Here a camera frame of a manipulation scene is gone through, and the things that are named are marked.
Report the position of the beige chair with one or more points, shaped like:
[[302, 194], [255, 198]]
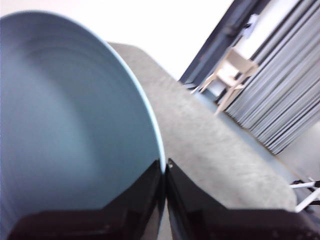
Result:
[[237, 65]]

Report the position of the dark grey wall post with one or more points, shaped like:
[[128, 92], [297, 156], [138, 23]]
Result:
[[215, 47]]

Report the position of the white metal stand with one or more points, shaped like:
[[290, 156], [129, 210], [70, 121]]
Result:
[[306, 197]]

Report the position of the grey pleated curtain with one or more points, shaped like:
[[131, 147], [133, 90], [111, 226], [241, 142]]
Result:
[[287, 87]]

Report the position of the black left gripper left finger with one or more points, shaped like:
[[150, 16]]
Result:
[[125, 217]]

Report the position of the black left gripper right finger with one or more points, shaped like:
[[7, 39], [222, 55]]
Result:
[[212, 225]]

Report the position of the blue round plate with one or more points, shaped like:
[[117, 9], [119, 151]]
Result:
[[62, 112]]

